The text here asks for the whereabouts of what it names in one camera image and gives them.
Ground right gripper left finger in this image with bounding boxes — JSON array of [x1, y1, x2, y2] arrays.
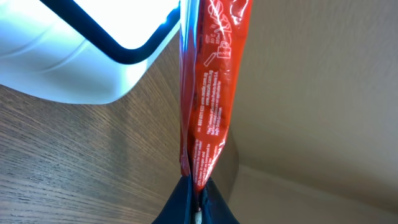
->
[[152, 175, 193, 224]]

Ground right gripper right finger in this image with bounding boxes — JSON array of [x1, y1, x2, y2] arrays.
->
[[198, 178, 239, 224]]

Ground red stick sachet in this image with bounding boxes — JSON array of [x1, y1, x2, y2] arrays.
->
[[180, 0, 252, 195]]

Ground white barcode scanner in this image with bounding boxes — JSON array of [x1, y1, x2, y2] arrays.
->
[[1, 0, 180, 105]]

